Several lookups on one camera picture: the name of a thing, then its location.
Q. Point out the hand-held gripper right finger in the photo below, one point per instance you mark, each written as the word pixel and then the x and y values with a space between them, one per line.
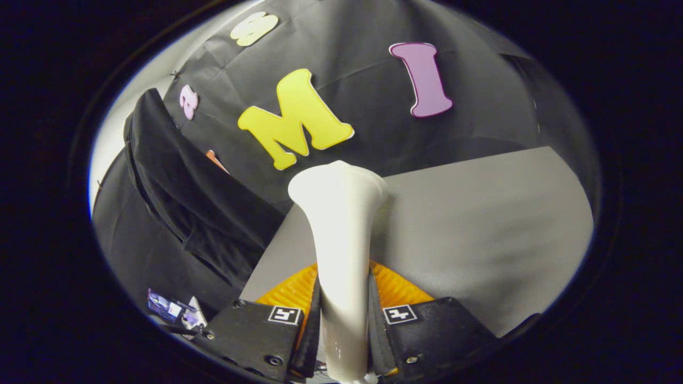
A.
pixel 432 336

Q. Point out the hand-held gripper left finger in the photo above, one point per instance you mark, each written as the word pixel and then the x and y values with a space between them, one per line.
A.
pixel 256 336

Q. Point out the white garment steamer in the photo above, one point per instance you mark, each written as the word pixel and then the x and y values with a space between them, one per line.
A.
pixel 339 240

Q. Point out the black suit jacket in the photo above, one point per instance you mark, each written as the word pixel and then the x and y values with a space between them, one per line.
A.
pixel 203 202

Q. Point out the beige cabinet with grey top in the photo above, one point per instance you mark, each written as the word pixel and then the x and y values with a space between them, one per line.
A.
pixel 480 240

